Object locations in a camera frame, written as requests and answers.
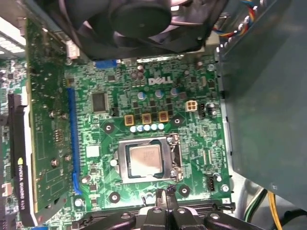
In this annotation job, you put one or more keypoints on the black case fan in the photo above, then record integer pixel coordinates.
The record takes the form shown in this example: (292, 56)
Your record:
(141, 19)

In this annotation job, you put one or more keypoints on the silver CPU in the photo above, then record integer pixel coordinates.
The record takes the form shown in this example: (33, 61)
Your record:
(145, 159)

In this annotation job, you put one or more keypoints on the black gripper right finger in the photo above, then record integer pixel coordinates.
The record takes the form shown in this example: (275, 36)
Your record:
(184, 220)

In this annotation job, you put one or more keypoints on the grey power supply unit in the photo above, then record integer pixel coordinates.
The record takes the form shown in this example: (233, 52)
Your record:
(263, 107)

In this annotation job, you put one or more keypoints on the metal socket cover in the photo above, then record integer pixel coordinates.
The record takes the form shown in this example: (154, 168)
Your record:
(123, 165)

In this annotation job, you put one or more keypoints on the white power connector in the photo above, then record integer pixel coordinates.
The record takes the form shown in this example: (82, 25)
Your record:
(191, 106)

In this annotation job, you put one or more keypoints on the green motherboard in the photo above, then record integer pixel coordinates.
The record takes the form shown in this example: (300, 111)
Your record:
(196, 134)

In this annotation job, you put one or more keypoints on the black graphics card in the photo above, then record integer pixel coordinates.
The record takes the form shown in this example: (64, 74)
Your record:
(22, 172)

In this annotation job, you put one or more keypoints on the blue expansion slot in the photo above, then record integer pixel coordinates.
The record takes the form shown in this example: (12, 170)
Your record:
(73, 134)

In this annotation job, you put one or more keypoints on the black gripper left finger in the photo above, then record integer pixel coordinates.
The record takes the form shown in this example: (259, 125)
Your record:
(154, 220)

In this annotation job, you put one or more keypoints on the blue board connector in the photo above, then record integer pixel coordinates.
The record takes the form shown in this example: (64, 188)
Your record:
(105, 64)

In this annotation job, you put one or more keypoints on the black PC case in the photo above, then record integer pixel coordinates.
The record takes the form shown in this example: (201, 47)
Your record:
(242, 194)

